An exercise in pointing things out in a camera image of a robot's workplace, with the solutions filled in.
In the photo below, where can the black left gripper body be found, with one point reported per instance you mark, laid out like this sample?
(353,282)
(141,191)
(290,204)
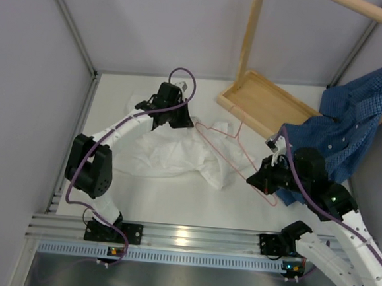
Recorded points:
(177,102)

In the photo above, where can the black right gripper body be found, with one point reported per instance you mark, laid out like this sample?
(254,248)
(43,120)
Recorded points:
(278,176)

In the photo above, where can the white shirt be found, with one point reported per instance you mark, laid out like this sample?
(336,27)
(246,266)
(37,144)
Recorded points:
(168,152)

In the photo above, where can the pink wire hanger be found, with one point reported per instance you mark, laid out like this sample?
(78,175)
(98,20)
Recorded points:
(238,158)

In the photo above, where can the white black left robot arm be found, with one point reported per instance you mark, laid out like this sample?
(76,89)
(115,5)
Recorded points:
(89,168)

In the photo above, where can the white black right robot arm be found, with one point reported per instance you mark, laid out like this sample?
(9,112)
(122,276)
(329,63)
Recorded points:
(305,173)

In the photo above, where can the blue checked shirt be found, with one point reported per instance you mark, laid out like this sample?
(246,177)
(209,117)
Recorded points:
(345,128)

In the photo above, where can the wooden rack base tray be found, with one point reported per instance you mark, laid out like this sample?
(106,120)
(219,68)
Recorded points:
(262,105)

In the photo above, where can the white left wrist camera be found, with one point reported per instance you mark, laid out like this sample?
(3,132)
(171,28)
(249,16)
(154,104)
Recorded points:
(182,85)

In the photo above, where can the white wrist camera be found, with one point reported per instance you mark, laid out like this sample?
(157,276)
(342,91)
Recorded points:
(182,85)
(277,145)

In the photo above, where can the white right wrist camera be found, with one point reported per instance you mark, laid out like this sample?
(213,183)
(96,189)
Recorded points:
(277,145)

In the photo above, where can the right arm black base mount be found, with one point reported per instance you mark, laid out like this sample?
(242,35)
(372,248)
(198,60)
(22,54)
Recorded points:
(275,245)

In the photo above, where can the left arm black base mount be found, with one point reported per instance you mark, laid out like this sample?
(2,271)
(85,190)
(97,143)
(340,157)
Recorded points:
(97,232)

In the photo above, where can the aluminium frame rail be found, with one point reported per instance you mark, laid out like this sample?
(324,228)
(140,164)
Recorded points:
(156,236)

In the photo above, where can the grey slotted cable duct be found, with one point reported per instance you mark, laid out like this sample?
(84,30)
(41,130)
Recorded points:
(169,257)

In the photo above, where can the wooden rack frame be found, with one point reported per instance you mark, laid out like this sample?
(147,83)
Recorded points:
(309,43)

